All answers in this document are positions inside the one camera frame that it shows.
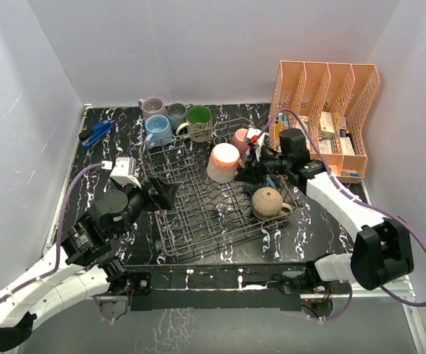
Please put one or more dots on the cream scalloped mug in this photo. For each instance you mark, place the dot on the cream scalloped mug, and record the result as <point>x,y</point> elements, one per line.
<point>217,140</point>

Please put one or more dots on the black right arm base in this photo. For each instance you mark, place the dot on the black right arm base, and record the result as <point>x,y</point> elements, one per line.
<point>309,281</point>

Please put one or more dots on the lilac mug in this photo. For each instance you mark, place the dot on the lilac mug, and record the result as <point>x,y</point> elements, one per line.
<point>152,106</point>

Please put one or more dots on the tan brown mug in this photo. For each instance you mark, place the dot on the tan brown mug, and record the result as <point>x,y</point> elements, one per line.
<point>268,203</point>

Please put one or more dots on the dark grey-green mug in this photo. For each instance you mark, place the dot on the dark grey-green mug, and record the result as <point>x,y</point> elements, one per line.
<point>176,114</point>

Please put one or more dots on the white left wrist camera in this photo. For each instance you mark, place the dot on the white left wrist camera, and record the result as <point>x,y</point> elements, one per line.
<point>122,171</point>

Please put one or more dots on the teal floral mug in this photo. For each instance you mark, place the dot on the teal floral mug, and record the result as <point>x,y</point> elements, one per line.
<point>252,188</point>

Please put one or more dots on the grey wire dish rack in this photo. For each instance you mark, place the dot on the grey wire dish rack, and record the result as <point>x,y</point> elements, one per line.
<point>206,217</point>

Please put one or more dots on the orange plastic file organizer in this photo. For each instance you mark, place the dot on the orange plastic file organizer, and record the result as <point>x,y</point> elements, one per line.
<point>333,99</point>

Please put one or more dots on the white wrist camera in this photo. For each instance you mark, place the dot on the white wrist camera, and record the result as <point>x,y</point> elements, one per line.
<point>122,171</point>
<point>255,139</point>

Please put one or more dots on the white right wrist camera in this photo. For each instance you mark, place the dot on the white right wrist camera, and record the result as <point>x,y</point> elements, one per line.
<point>255,139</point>

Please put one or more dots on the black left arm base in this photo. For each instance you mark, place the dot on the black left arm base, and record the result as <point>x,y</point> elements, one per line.
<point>131,284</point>

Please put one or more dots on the aluminium frame rail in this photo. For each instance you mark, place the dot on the aluminium frame rail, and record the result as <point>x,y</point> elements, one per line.
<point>238,309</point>

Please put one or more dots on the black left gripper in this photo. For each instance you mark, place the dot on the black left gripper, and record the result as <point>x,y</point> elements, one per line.
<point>165,194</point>

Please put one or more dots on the light blue mug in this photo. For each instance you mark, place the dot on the light blue mug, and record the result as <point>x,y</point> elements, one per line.
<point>159,132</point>

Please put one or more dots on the peach pink speckled mug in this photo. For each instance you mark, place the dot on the peach pink speckled mug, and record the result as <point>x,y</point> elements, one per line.
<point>223,163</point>

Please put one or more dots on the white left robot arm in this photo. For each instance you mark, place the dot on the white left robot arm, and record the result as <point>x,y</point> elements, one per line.
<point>80,266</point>

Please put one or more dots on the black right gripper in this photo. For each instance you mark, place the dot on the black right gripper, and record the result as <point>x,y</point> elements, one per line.
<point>250,173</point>

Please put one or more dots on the blue stapler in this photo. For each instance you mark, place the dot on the blue stapler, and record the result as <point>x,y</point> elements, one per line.
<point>92,135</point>

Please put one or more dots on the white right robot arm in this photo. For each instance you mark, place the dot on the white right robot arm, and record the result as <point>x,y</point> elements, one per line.
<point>382,250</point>

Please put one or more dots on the white mug green inside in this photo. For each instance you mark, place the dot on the white mug green inside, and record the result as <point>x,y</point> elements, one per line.
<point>198,123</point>

